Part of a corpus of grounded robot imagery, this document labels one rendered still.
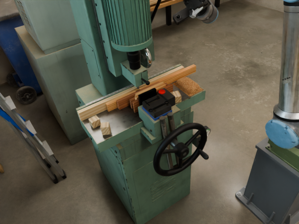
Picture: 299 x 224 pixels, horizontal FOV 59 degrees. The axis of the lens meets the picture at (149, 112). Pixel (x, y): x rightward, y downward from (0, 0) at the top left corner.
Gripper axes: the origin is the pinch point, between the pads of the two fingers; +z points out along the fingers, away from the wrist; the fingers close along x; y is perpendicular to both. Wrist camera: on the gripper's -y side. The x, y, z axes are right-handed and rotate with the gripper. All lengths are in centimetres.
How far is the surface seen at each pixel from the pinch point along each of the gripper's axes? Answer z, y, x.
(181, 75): -27.1, -24.7, 19.6
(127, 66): 1.1, -35.8, 7.4
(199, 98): -23.3, -21.8, 35.3
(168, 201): -48, -85, 81
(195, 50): -227, -61, -40
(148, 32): 10.2, -14.9, 5.6
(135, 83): 2.3, -35.3, 16.8
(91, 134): 18, -58, 28
